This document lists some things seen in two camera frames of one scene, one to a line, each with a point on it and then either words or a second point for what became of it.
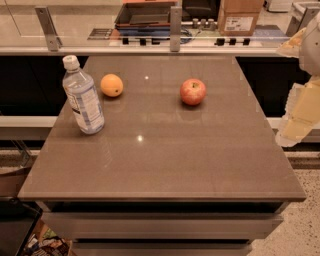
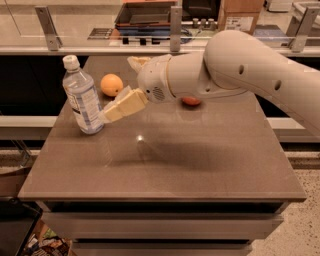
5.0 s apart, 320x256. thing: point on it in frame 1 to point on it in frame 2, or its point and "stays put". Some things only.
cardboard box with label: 238,17 stays put
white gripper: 311,51 to 152,78
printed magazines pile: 45,242 stays put
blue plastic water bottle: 83,96 stays put
